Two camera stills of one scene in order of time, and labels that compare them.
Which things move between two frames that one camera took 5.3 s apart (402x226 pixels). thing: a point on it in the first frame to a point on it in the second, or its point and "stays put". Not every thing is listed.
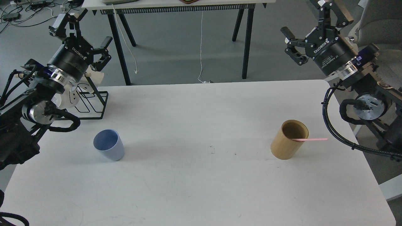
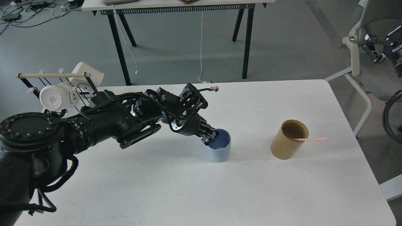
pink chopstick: x=306 y=139 stays put
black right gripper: x=330 y=53 to x=374 y=47
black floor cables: x=28 y=13 stays put
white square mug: x=96 y=78 stays put
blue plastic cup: x=109 y=142 to x=219 y=150
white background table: x=124 y=8 stays put
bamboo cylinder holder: x=282 y=147 stays put
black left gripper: x=76 y=54 to x=192 y=124
